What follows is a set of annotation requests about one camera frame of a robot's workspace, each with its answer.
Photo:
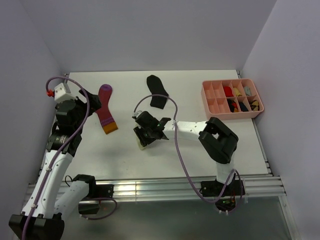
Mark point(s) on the yellow rolled sock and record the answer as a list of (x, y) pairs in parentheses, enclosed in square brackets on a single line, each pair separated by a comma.
[(237, 92)]

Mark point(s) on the aluminium frame rail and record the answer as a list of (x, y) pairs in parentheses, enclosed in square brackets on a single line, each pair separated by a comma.
[(178, 189)]

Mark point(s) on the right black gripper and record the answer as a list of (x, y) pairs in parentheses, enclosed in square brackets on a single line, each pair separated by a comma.
[(144, 141)]

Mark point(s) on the pink divided organizer box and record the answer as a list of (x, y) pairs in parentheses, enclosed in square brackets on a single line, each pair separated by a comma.
[(215, 102)]

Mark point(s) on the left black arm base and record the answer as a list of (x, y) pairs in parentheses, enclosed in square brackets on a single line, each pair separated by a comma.
[(90, 205)]

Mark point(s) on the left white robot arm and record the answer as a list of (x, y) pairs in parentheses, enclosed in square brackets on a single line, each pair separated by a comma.
[(43, 217)]

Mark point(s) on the black orange rolled sock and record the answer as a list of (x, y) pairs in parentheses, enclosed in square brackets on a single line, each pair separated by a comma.
[(233, 106)]

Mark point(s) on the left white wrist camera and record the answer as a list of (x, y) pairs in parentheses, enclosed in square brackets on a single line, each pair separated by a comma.
[(60, 93)]

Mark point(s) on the argyle rolled sock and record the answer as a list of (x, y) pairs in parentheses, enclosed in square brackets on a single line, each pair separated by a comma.
[(254, 105)]

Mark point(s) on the grey rolled sock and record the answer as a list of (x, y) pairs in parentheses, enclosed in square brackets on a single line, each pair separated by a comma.
[(247, 91)]

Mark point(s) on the red rolled sock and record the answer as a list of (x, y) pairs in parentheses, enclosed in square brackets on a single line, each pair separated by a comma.
[(228, 91)]

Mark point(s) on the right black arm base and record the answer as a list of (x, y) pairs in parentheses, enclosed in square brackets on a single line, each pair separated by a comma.
[(227, 202)]

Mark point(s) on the navy rolled sock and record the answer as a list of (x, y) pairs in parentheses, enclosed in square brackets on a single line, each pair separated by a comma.
[(243, 106)]

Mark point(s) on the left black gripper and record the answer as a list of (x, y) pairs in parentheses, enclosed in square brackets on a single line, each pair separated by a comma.
[(95, 103)]

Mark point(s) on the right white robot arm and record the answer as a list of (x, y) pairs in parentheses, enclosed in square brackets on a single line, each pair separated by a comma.
[(216, 138)]

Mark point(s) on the maroon purple orange sock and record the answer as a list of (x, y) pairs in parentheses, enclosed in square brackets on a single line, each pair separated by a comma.
[(106, 119)]

